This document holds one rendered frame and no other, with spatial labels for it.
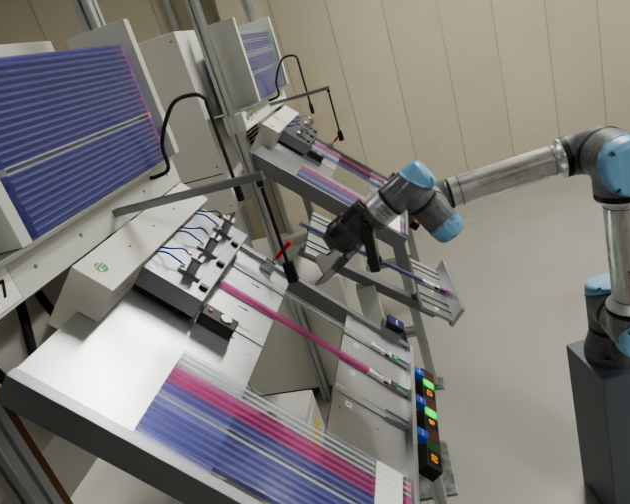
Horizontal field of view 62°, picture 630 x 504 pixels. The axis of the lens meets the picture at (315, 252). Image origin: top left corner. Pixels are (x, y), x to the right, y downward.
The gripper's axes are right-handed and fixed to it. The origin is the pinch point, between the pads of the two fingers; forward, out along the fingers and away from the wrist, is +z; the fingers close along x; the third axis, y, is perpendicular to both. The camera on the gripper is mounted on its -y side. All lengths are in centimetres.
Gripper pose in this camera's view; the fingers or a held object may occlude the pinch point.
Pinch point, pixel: (321, 273)
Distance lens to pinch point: 127.5
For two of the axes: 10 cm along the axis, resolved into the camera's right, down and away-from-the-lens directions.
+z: -6.8, 6.2, 3.9
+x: -1.4, 4.1, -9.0
